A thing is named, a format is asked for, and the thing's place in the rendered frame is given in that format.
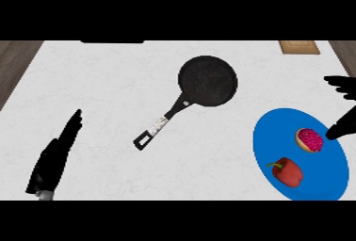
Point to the wooden cutting board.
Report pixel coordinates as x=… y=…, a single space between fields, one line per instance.
x=299 y=47

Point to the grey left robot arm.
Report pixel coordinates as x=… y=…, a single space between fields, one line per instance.
x=45 y=195

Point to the black frying pan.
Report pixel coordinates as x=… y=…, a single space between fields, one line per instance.
x=209 y=81

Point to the red bell pepper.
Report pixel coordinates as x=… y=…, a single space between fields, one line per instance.
x=289 y=172

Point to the blue plate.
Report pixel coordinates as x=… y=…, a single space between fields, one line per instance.
x=283 y=150

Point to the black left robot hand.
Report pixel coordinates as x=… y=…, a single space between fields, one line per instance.
x=55 y=157

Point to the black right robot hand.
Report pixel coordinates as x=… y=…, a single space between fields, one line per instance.
x=343 y=125

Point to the pink frosted cupcake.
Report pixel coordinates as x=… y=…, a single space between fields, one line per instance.
x=309 y=140

